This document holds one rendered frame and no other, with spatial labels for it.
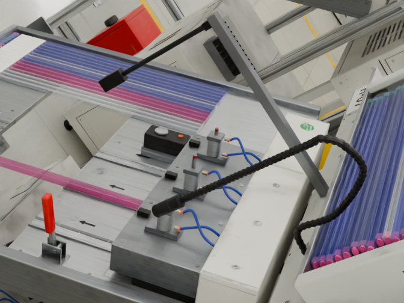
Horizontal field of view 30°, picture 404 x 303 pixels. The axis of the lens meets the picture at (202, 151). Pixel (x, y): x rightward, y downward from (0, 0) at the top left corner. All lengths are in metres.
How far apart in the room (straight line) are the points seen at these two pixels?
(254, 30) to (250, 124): 1.56
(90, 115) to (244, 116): 1.30
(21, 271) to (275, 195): 0.39
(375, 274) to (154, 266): 0.32
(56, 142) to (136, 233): 1.76
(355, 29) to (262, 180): 1.15
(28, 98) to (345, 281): 0.82
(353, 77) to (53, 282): 1.49
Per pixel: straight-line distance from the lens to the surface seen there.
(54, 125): 2.84
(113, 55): 1.67
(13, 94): 1.52
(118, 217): 1.19
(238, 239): 1.05
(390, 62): 2.34
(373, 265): 0.87
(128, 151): 1.35
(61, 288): 1.08
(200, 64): 2.55
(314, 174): 1.17
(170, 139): 1.31
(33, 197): 1.74
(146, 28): 2.07
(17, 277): 1.11
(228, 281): 0.98
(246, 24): 3.00
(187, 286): 1.04
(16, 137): 2.69
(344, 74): 2.37
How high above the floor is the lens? 1.82
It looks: 31 degrees down
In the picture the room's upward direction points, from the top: 65 degrees clockwise
